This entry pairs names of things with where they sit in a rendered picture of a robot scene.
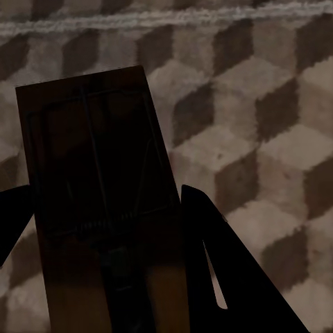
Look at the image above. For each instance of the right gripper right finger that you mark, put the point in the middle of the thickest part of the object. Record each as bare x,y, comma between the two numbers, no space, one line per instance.
254,304

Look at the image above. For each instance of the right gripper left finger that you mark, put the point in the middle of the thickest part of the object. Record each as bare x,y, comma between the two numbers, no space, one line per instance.
16,210

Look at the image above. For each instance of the mousetrap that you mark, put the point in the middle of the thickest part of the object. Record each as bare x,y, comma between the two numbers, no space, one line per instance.
106,206

